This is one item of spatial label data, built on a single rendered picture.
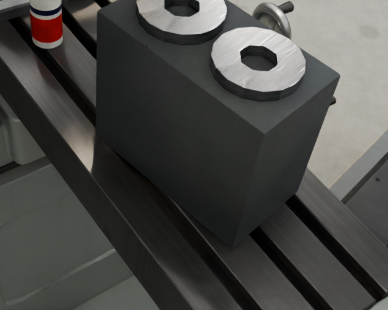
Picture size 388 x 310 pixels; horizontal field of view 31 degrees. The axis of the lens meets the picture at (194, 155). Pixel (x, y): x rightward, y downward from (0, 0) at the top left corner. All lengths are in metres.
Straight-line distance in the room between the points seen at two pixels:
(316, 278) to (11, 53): 0.48
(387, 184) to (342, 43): 1.28
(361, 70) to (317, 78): 1.79
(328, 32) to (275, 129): 1.96
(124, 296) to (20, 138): 0.63
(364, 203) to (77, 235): 0.52
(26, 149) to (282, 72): 0.48
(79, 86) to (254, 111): 0.33
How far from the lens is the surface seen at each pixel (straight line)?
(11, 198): 1.12
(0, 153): 1.04
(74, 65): 0.93
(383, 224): 1.26
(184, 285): 0.73
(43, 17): 0.92
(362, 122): 2.28
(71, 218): 1.26
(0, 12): 0.99
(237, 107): 0.63
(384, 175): 1.33
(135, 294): 1.54
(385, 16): 2.74
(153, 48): 0.67
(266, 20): 1.51
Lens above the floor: 1.55
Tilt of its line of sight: 49 degrees down
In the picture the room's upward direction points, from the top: 10 degrees clockwise
